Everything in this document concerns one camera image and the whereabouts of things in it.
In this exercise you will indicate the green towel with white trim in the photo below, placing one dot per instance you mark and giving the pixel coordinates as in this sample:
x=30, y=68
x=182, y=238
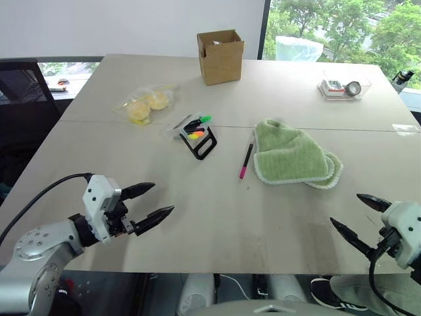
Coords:
x=289, y=154

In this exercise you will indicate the clear plastic bag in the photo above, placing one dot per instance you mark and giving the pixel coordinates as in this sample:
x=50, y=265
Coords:
x=144, y=103

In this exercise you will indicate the yellow round cake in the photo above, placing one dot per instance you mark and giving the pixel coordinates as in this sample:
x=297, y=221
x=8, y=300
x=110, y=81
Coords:
x=158, y=100
x=138, y=110

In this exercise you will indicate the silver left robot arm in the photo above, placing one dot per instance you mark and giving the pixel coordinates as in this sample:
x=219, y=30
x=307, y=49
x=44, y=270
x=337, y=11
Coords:
x=33, y=247

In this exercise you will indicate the white plastic bag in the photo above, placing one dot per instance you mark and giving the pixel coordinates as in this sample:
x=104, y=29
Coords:
x=297, y=49

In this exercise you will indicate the black pen with pink cap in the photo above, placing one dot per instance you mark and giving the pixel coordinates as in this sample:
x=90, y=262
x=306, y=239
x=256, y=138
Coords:
x=246, y=161

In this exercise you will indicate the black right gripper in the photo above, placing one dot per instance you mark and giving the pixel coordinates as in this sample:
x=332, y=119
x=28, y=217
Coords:
x=389, y=242

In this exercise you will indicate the clear plastic tray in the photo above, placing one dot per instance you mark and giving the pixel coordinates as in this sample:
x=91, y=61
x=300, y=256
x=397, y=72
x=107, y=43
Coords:
x=343, y=87

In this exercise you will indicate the green highlighter marker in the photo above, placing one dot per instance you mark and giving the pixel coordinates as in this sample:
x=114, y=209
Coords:
x=203, y=118

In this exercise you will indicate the small white orange object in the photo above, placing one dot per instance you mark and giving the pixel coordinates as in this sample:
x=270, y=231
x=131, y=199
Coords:
x=59, y=84

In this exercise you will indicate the pack of coloured highlighter pens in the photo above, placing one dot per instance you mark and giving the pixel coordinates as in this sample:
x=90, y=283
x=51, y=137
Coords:
x=179, y=128

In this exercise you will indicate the green trouser leg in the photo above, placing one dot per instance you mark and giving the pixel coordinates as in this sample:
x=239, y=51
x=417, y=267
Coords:
x=355, y=291

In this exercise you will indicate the brown cardboard box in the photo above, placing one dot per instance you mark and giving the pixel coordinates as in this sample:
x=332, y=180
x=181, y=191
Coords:
x=222, y=64

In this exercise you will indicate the grey robot torso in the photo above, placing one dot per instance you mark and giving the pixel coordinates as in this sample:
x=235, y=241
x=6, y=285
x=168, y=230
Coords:
x=263, y=309

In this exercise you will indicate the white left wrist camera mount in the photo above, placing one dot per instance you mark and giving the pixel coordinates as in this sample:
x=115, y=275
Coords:
x=97, y=197

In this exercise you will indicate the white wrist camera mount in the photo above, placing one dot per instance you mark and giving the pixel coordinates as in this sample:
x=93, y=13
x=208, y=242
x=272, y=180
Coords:
x=406, y=227
x=97, y=197

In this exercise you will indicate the black office chair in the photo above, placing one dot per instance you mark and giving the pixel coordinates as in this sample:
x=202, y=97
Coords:
x=23, y=108

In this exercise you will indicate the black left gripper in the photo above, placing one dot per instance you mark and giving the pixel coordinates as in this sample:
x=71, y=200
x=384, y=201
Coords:
x=116, y=215

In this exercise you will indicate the black tape roll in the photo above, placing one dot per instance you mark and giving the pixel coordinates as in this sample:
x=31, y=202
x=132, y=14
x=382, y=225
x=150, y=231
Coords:
x=353, y=89

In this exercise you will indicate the black window frame post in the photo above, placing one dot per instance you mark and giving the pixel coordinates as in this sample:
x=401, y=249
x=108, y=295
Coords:
x=263, y=29

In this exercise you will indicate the black metal stand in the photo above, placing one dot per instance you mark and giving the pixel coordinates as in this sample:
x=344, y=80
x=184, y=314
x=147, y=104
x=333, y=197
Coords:
x=202, y=145

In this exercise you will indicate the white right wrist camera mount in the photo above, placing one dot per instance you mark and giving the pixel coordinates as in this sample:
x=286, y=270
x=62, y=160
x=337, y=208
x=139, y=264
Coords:
x=406, y=227

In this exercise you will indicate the black sneaker with white sole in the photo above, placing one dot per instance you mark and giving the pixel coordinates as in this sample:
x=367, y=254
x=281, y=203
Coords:
x=329, y=294

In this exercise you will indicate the grey rounded robot leg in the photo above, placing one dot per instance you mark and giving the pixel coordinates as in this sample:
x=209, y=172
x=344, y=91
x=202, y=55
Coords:
x=195, y=293
x=286, y=286

